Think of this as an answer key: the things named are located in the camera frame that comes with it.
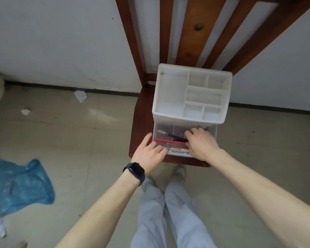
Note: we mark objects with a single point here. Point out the person's right hand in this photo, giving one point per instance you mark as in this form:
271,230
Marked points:
202,145

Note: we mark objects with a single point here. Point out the person's left hand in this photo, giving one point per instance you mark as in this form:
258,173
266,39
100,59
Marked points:
147,157

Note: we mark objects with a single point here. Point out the red makeup pencil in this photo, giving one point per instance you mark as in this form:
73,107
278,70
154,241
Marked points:
168,141

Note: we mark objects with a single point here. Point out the long black makeup pencil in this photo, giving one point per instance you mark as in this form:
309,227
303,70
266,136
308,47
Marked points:
177,138

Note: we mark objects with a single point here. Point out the white plastic drawer organizer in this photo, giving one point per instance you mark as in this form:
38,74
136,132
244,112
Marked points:
170,95

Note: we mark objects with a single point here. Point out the person's right forearm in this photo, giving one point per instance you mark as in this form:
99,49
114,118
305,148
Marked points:
261,193

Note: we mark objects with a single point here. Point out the person's left forearm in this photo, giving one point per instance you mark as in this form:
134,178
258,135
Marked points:
98,216

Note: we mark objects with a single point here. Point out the black smartwatch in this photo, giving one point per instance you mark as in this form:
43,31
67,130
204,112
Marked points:
134,170

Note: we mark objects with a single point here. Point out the white shoe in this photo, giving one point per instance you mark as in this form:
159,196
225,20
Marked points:
149,181
179,170

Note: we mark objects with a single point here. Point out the white paper scrap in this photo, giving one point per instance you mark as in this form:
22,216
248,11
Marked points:
80,96
25,111

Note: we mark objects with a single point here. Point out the brown wooden chair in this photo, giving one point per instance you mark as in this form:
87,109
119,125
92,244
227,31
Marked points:
196,12

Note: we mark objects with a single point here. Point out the blue plastic object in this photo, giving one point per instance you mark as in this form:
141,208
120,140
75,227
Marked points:
15,188

